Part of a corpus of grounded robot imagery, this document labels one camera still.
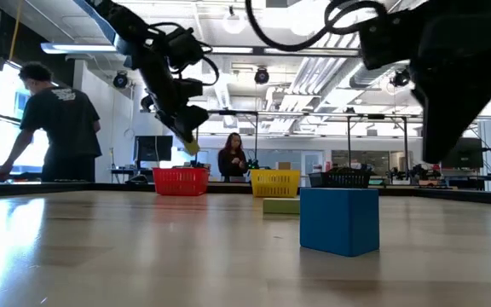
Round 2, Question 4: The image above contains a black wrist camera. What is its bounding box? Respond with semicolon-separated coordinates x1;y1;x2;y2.
166;26;208;72
358;14;432;72

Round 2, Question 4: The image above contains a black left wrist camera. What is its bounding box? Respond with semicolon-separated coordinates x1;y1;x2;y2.
166;26;208;72

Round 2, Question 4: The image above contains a person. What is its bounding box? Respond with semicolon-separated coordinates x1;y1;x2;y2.
217;131;250;183
0;61;103;183

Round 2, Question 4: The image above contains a yellow plastic basket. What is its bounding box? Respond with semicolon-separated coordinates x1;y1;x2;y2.
249;169;302;199

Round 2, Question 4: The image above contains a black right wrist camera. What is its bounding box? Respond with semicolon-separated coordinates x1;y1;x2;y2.
358;14;432;72

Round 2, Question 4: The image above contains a yellow hanging cable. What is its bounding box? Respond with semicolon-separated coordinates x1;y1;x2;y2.
8;0;25;63

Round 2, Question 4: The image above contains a blue cube block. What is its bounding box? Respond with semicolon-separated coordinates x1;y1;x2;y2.
299;187;381;258

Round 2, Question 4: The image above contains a black plastic basket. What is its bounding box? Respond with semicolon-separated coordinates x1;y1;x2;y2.
308;166;373;189

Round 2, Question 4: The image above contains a black gantry stand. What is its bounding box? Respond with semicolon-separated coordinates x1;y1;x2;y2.
346;113;409;176
194;109;259;165

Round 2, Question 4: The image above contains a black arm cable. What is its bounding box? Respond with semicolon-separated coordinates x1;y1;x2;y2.
244;0;390;53
147;20;221;89

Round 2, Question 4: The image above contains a black computer monitor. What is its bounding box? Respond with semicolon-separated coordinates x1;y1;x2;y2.
441;136;484;170
134;135;174;163

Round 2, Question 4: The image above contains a red plastic basket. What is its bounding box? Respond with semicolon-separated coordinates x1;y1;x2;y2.
152;166;211;197

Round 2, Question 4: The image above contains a green rectangular block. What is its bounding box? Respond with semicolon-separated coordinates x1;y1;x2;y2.
262;197;302;216

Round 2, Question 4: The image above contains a ceiling light bar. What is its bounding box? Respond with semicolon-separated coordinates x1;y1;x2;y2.
40;41;118;55

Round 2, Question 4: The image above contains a green cylinder block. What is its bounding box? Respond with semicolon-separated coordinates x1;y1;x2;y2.
182;138;202;157

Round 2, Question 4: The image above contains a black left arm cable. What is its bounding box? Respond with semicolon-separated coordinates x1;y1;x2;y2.
147;20;221;89

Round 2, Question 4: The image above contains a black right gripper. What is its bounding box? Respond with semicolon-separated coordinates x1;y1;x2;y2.
409;12;491;164

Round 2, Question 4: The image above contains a black ceiling camera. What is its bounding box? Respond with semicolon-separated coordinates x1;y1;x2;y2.
112;70;130;90
389;67;413;89
253;67;271;85

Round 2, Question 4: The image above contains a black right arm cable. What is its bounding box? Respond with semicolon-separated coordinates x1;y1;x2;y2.
244;0;390;53

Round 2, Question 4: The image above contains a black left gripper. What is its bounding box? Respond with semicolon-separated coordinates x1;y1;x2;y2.
141;38;211;142

